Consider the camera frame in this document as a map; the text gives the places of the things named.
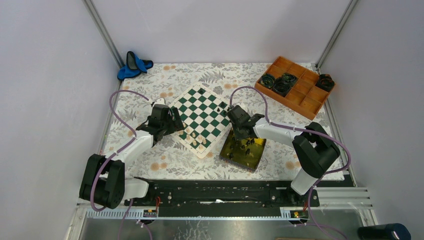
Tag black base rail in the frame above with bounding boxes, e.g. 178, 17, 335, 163
133, 179, 320, 218

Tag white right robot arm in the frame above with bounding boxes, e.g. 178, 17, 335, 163
227, 105, 341, 206

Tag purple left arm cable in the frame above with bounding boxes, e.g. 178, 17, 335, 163
90, 90, 157, 240

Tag black tape roll middle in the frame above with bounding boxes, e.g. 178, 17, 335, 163
272, 72, 298, 97

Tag aluminium frame post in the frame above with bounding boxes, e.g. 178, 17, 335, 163
82, 0, 124, 68
315, 0, 360, 72

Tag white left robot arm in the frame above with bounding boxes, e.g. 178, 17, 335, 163
79, 98, 184, 209

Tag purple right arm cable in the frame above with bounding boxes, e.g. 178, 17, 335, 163
229, 86, 353, 240

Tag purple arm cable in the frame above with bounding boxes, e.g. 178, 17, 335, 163
229, 86, 353, 240
90, 90, 157, 240

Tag orange compartment organizer box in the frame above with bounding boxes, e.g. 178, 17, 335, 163
254, 56, 336, 120

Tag blue black cloth glove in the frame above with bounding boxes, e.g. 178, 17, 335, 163
117, 51, 154, 81

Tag aluminium frame post left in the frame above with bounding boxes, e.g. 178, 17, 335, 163
82, 0, 124, 68

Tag black tape roll left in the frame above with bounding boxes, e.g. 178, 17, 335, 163
259, 73, 275, 89

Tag green white chess board mat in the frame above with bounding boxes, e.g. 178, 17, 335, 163
171, 83, 231, 158

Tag black tape roll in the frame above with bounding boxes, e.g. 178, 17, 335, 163
272, 72, 298, 97
315, 74, 336, 93
259, 73, 275, 89

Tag dark cylinder bottom right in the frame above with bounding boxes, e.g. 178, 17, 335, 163
357, 223, 412, 240

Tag aluminium frame post right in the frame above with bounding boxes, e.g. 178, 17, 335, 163
315, 0, 360, 72

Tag yellow metal tray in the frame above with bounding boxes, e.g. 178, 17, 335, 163
219, 129, 267, 172

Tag floral patterned tablecloth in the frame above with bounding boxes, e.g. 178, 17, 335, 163
97, 62, 346, 182

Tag black tape roll right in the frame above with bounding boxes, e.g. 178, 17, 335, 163
315, 74, 336, 93

